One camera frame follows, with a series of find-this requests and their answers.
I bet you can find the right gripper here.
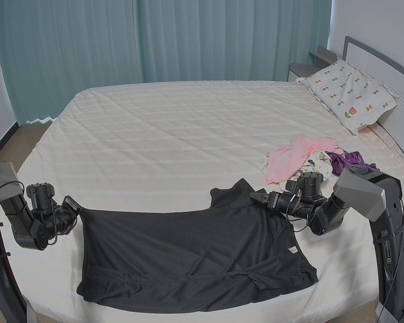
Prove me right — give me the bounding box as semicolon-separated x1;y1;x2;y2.
262;190;302;212

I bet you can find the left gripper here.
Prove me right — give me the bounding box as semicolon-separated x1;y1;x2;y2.
53;209;79;235

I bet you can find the black T-shirt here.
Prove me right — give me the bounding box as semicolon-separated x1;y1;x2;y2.
76;178;319;314

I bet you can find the bed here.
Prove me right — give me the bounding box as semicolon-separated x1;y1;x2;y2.
15;36;404;323

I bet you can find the pink garment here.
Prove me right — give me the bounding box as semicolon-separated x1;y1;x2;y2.
266;135;343;185

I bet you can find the white printed garment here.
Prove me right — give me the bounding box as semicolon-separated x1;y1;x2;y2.
257;149;334;185

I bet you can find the purple garment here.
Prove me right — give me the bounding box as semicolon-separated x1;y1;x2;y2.
325;150;378;178

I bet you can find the white printed pillow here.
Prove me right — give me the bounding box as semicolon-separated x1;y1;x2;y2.
301;59;399;136

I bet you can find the grey white bedside table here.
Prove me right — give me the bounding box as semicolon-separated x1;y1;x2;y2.
288;45;339;82

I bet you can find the blue-green curtain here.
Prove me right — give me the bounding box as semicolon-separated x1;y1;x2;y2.
0;0;334;128

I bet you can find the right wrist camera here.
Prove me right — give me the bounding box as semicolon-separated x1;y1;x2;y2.
279;177;302;195

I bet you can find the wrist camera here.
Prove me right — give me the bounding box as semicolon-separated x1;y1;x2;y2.
62;195;80;215
279;177;302;195

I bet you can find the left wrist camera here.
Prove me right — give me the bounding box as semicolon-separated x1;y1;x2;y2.
62;195;80;215

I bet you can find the black cable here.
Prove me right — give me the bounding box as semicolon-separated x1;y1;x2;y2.
0;180;25;204

